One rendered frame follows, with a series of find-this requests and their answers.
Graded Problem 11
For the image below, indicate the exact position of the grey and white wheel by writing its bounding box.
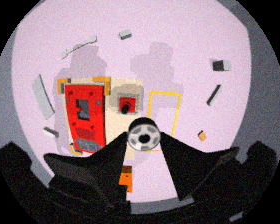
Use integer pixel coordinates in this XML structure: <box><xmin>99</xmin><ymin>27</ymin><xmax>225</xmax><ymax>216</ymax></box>
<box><xmin>127</xmin><ymin>117</ymin><xmax>161</xmax><ymax>152</ymax></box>

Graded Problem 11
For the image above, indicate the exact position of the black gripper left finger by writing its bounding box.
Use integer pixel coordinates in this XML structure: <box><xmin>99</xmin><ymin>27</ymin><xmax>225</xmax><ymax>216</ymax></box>
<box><xmin>43</xmin><ymin>131</ymin><xmax>128</xmax><ymax>208</ymax></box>

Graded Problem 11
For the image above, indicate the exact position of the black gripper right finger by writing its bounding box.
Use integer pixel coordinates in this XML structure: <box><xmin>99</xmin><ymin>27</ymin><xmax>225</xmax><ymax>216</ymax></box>
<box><xmin>160</xmin><ymin>132</ymin><xmax>240</xmax><ymax>201</ymax></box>

